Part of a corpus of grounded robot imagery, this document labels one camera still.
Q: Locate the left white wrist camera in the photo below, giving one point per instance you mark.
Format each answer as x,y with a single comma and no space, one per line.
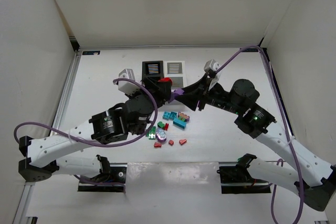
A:
127,84

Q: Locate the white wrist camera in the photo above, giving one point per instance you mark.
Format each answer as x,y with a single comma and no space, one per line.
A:
127,84
210,69

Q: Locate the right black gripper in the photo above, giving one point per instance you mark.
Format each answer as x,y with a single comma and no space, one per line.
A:
202,96

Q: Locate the long blue lego brick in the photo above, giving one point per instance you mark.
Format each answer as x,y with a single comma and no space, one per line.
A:
179,123

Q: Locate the green plate lego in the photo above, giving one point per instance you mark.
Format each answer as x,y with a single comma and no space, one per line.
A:
151,135

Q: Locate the blue square lego stud-up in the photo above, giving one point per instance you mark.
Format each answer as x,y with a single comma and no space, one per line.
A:
166,115

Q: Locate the red flat lego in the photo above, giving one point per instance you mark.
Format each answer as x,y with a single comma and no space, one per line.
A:
166,126

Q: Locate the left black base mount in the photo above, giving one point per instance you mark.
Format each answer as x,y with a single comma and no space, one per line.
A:
114,182

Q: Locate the purple lego piece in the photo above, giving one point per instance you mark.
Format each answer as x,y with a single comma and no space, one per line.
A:
175,94

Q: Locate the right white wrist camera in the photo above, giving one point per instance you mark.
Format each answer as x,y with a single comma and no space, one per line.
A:
210,69

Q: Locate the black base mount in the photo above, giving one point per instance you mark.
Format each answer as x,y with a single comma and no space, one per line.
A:
114,182
236,181

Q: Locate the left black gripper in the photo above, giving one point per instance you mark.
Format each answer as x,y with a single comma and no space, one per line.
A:
156,91

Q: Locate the red curved lego left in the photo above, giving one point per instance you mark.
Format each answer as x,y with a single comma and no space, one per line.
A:
157,145

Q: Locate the purple butterfly arch lego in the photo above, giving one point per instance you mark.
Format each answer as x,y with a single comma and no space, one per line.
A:
187,118

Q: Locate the aluminium frame rail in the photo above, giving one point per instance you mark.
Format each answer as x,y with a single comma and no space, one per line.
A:
66,92
276,91

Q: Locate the blue square lego tilted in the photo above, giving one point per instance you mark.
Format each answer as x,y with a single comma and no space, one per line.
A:
173,115

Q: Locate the red curved lego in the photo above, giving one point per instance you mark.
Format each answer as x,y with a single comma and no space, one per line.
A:
183,141
157,145

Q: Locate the black slotted container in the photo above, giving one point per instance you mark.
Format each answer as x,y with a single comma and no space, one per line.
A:
152,69

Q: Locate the white slotted container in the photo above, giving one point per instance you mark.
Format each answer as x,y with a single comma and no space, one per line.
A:
176,71

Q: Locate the dark green small lego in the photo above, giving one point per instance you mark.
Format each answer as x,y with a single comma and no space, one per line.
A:
161,125

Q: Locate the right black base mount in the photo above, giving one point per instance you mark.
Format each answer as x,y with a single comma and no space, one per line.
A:
236,181

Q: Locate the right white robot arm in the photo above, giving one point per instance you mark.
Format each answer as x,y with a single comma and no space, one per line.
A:
309,175

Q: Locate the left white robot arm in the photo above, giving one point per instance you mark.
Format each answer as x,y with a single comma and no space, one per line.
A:
120,125

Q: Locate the purple lotus flower lego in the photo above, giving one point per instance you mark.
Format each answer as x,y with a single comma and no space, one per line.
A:
160,135

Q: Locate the red curved lego right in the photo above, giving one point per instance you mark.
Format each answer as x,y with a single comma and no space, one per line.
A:
183,141

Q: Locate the right aluminium frame rail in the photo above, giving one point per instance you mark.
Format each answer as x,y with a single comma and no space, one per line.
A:
276,91

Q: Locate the left aluminium frame rail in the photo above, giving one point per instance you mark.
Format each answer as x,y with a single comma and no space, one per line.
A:
66,92

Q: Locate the right blue label sticker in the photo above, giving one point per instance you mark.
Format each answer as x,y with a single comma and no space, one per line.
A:
250,50

